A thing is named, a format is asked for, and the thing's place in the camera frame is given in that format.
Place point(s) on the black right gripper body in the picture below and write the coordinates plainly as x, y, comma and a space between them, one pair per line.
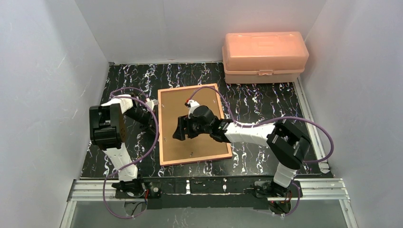
183, 128

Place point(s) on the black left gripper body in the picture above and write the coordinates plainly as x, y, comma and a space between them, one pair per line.
148, 124

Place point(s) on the brown cardboard backing board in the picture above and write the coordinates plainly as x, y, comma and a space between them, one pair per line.
189, 148

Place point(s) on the pink wooden picture frame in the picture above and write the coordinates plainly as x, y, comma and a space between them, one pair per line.
162, 126

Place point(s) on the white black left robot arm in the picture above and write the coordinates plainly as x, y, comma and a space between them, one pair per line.
108, 132

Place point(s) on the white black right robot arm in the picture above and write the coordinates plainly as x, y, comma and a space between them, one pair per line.
285, 140

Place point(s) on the pink plastic storage box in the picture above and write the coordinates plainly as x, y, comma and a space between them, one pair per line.
263, 57

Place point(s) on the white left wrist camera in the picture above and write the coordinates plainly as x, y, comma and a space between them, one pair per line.
151, 103

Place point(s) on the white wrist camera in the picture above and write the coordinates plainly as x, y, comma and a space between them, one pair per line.
151, 103
191, 105

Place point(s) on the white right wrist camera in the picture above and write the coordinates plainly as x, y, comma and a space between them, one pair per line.
191, 105

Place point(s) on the aluminium mounting rail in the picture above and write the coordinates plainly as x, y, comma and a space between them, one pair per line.
310, 189

